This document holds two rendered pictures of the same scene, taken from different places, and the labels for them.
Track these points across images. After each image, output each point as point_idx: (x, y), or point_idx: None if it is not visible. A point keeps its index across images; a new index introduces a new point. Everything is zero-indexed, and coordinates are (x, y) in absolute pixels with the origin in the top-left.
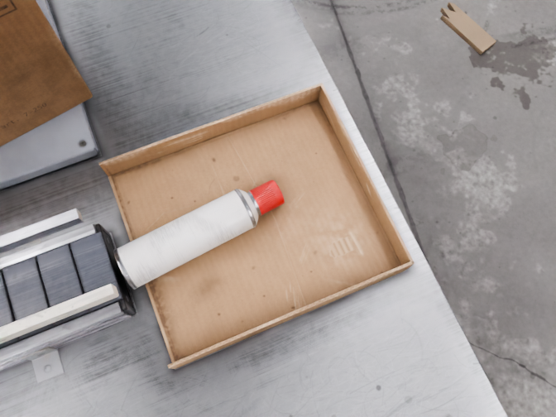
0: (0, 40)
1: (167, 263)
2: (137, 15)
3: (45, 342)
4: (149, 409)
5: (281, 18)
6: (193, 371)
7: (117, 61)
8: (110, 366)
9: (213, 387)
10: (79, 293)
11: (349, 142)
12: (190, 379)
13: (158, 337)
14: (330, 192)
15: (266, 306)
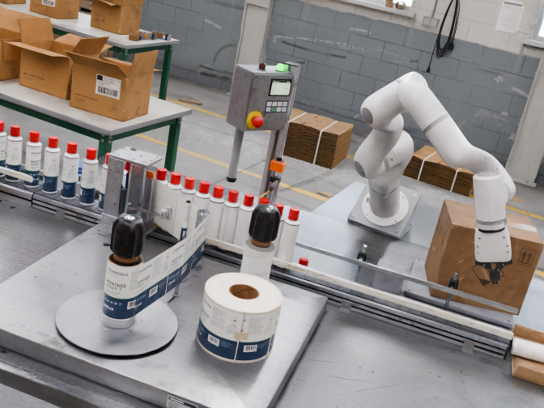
0: (518, 271)
1: (529, 349)
2: (543, 314)
3: (478, 337)
4: (497, 376)
5: None
6: (518, 380)
7: (529, 317)
8: (488, 363)
9: (524, 386)
10: (495, 336)
11: None
12: (516, 380)
13: (509, 367)
14: None
15: None
